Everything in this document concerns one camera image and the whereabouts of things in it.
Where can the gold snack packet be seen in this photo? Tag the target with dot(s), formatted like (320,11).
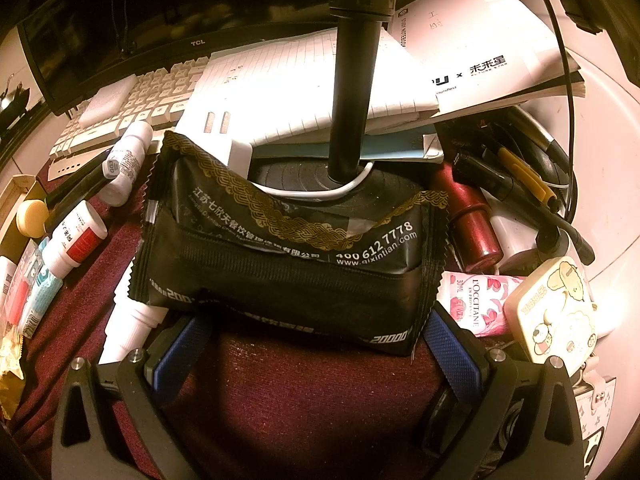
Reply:
(10,370)

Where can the white lined notepad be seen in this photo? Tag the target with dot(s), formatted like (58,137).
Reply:
(280,80)

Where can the maroon cloth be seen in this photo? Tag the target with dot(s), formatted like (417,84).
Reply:
(300,400)

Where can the black tissue packet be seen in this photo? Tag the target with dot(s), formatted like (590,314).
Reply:
(275,270)

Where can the white foam block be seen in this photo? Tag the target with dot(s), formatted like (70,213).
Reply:
(107,102)

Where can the white printed booklet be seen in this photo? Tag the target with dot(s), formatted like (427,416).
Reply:
(475,35)

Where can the clear pink tube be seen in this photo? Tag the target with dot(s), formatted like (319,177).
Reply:
(20,295)

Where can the white keyboard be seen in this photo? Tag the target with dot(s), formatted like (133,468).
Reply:
(150,95)

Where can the cream cartoon tin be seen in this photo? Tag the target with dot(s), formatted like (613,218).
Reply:
(550,310)

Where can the white tube red label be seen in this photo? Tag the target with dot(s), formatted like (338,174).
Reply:
(130,330)

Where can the yellow pen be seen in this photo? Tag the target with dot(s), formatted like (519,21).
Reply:
(525,172)

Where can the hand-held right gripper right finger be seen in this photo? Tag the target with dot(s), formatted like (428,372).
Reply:
(450,355)

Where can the masking tape roll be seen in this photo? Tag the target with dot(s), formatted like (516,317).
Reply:
(32,217)

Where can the dark red metallic tube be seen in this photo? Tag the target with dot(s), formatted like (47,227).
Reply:
(472,220)

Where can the small white bottle grey label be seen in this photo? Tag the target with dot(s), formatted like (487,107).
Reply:
(125,165)

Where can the black computer monitor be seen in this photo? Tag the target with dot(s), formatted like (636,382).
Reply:
(100,35)

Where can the black pen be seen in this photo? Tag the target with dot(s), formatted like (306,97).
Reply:
(480,170)

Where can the white charger plug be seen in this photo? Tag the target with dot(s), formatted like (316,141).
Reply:
(235,152)

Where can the cardboard box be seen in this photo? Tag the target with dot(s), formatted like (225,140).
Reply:
(15,195)

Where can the teal notebook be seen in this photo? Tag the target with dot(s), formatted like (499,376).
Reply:
(390,147)

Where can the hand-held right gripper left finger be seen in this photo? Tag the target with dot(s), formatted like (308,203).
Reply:
(175,360)

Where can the pink floral hand cream tube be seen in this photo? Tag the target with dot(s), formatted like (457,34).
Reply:
(475,300)

